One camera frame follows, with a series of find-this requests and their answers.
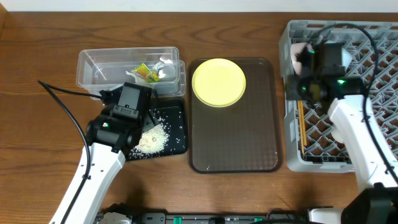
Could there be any pile of white rice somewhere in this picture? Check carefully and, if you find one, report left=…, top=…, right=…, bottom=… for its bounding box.
left=128, top=117, right=181, bottom=161

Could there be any light blue bowl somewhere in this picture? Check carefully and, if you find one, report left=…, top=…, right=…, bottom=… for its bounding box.
left=323, top=40, right=353, bottom=71

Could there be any wooden chopstick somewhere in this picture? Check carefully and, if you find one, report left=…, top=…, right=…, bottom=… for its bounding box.
left=298, top=100, right=307, bottom=146
left=297, top=100, right=305, bottom=157

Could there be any pink round bowl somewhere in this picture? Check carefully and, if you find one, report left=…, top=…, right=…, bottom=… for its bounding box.
left=290, top=42, right=313, bottom=75

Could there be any green orange snack wrapper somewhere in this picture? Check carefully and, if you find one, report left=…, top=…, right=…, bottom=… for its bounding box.
left=130, top=63, right=160, bottom=82

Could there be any white tissue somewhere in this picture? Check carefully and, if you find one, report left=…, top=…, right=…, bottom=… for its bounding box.
left=125, top=62, right=165, bottom=86

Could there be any white green cup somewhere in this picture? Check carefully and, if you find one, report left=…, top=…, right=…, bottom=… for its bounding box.
left=331, top=128, right=344, bottom=144

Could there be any yellow round plate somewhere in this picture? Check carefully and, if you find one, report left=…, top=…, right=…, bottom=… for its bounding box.
left=192, top=58, right=246, bottom=108

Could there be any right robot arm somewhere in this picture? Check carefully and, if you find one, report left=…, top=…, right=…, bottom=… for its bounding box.
left=285, top=43, right=397, bottom=223

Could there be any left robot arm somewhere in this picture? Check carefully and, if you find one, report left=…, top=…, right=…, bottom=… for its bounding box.
left=50, top=110, right=159, bottom=223

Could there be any grey plastic dishwasher rack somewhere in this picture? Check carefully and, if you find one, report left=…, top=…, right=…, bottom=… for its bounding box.
left=279, top=20, right=397, bottom=173

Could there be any clear plastic waste bin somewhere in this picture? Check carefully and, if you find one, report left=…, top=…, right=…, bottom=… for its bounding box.
left=76, top=47, right=186, bottom=98

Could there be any black plastic tray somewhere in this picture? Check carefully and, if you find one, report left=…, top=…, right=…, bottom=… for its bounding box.
left=99, top=98, right=188, bottom=161

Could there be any brown plastic serving tray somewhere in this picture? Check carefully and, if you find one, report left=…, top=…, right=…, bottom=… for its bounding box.
left=188, top=57, right=283, bottom=174

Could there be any right black cable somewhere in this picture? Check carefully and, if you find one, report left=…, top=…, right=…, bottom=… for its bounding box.
left=310, top=22, right=398, bottom=184

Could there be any black cable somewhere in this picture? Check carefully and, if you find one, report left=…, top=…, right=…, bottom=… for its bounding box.
left=37, top=80, right=106, bottom=224
left=310, top=22, right=398, bottom=184

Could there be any left black cable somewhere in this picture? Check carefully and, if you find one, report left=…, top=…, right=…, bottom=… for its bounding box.
left=37, top=80, right=106, bottom=224

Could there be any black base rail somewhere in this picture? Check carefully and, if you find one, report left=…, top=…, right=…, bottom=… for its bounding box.
left=93, top=212, right=312, bottom=224

